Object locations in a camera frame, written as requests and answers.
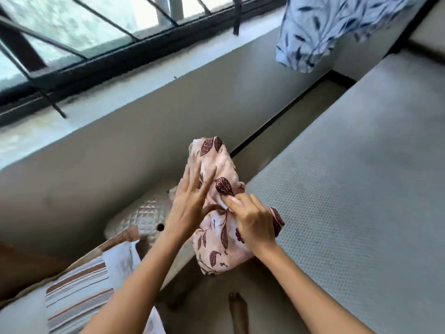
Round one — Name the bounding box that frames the white textured mattress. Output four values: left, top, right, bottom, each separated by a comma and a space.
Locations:
243, 48, 445, 334

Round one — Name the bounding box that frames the brown striped patchwork blanket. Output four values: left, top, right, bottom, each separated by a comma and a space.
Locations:
0, 225, 167, 334

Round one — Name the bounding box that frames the person's left hand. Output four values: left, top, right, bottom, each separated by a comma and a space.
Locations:
163, 157, 227, 240

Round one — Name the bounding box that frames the wide blue leaf print curtain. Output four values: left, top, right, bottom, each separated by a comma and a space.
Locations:
275, 0, 416, 74

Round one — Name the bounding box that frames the pink floral bed sheet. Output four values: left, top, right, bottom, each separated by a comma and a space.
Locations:
187, 136, 286, 276

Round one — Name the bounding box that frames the black framed window with grille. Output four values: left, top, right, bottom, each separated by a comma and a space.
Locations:
0, 0, 289, 128

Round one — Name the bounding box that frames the person's right forearm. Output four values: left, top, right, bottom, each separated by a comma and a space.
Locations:
255, 241, 376, 334

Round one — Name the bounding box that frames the person's left forearm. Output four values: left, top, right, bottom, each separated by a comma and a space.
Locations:
79, 227, 195, 334

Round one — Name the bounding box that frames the person's right hand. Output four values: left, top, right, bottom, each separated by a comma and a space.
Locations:
221, 193, 279, 256

